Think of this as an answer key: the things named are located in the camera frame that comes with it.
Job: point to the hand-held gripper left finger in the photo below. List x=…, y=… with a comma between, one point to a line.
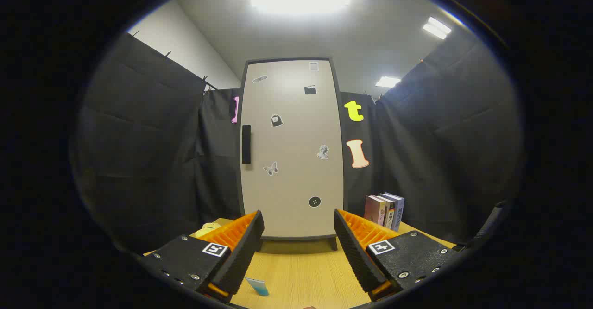
x=241, y=258

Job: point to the dark grey cabinet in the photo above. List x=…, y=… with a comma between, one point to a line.
x=333, y=243

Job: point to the black backdrop cloth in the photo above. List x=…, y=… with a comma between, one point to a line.
x=139, y=160

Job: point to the white spine book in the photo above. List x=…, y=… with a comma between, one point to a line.
x=389, y=212

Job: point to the blue cover book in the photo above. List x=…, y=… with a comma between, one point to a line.
x=399, y=214

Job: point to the maroon book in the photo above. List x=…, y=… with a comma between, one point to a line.
x=373, y=209

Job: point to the small ceiling light panel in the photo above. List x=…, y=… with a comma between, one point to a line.
x=436, y=28
x=387, y=82

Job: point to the yellow plush toy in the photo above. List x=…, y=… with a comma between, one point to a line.
x=208, y=229

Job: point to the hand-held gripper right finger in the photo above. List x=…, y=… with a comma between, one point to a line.
x=356, y=258

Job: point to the blue and white tube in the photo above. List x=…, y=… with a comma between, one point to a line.
x=259, y=288

